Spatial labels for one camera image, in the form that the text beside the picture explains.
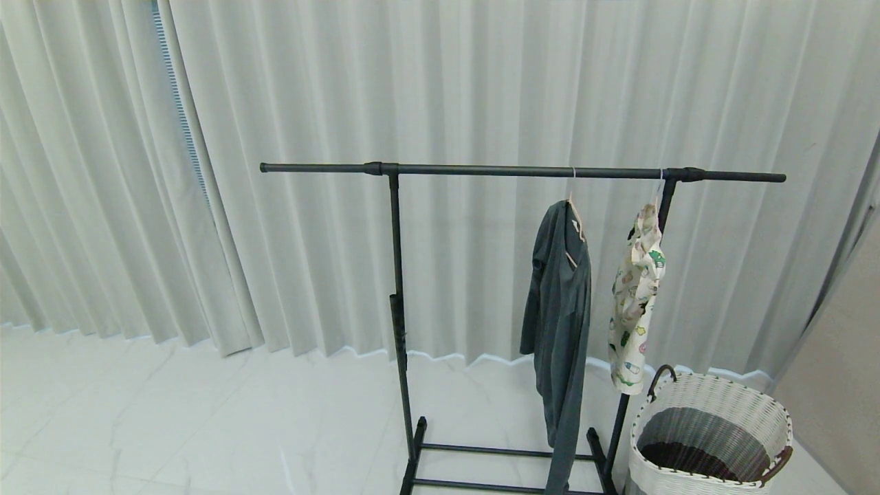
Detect cream printed garment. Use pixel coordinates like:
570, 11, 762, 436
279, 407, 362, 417
608, 202, 667, 396

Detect white laundry basket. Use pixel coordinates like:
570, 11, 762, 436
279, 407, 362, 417
624, 364, 795, 495

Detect dark grey long-sleeved shirt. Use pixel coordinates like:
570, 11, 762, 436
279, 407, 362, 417
519, 199, 593, 495

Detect black clothes rack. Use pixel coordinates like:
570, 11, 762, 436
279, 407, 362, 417
259, 162, 787, 495

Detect white curtain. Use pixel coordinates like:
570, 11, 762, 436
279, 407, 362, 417
0, 0, 880, 382

